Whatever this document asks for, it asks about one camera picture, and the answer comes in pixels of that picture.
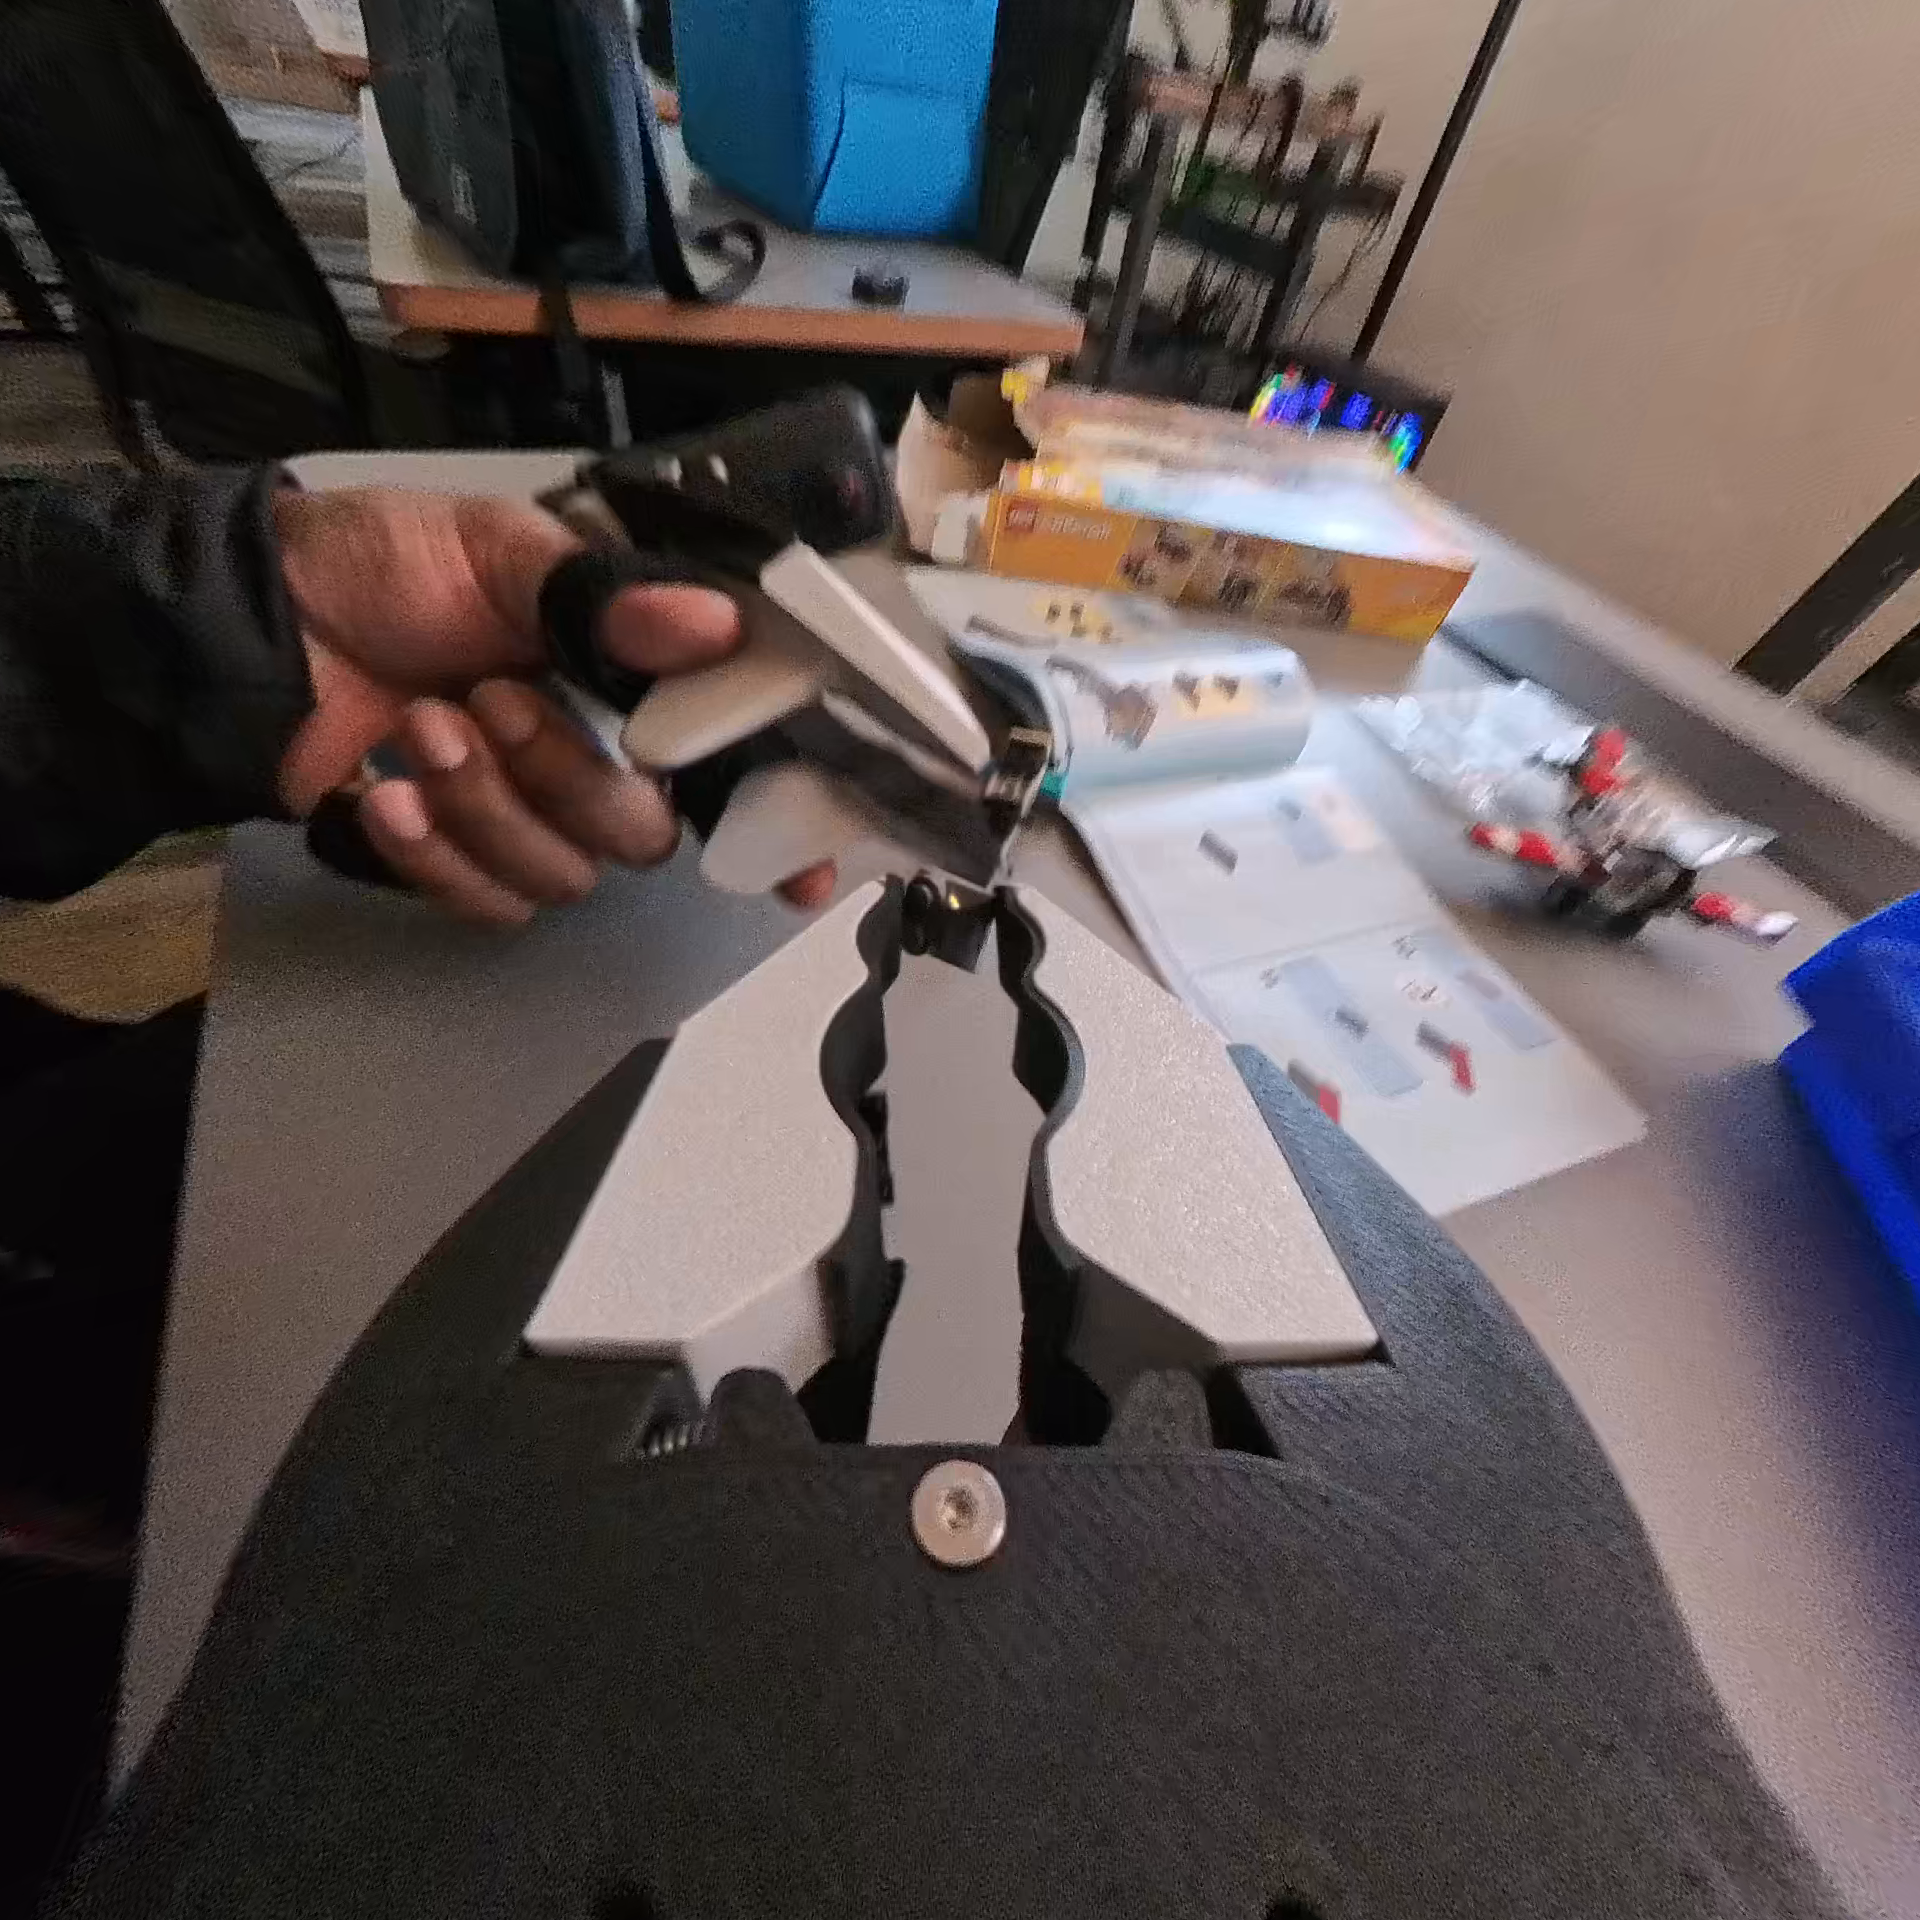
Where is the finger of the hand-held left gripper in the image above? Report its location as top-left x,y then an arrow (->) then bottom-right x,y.
814,701 -> 1012,889
761,540 -> 993,772

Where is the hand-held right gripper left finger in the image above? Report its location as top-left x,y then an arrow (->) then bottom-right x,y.
521,877 -> 907,1444

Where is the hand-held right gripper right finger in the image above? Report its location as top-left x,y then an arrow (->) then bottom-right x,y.
990,885 -> 1382,1449

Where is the black toy brick model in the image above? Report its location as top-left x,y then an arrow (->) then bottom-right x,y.
900,724 -> 1052,963

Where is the person's left forearm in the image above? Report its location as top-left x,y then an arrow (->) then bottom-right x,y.
0,464 -> 308,902

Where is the grey desk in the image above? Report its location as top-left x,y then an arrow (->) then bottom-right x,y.
111,435 -> 1920,1920

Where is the person's left hand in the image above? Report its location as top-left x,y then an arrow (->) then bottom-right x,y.
270,486 -> 744,924

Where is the wood-edged grey table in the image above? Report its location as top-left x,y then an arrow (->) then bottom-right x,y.
359,75 -> 1088,361

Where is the open instruction booklet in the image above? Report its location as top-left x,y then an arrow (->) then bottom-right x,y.
1072,766 -> 1647,1215

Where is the curled instruction booklet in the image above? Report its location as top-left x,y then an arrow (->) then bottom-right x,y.
907,568 -> 1318,805

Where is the blue box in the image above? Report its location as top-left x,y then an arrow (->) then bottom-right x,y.
669,0 -> 1003,241

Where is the yellow toy brick box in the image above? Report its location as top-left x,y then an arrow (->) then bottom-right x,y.
895,358 -> 1478,647

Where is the black panel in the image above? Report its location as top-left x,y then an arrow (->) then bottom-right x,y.
975,0 -> 1133,271

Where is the dark backpack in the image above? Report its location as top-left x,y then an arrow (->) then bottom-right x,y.
359,0 -> 768,302

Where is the black equipment rack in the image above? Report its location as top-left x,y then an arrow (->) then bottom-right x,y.
1078,0 -> 1403,376

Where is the red toy brick model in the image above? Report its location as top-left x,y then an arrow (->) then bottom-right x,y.
1470,727 -> 1799,944

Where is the clear plastic bag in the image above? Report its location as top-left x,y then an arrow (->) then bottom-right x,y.
1357,681 -> 1779,902

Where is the black device with coloured lights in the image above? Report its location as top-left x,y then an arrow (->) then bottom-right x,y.
1252,357 -> 1453,473

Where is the tan cloth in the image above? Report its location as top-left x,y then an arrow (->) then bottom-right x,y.
0,832 -> 227,1023

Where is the blue plastic bin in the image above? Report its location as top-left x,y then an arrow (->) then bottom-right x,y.
1775,892 -> 1920,1308

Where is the black pole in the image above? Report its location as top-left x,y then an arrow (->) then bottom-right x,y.
1351,0 -> 1525,361

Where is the black metal frame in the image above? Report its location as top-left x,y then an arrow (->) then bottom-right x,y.
1732,471 -> 1920,707

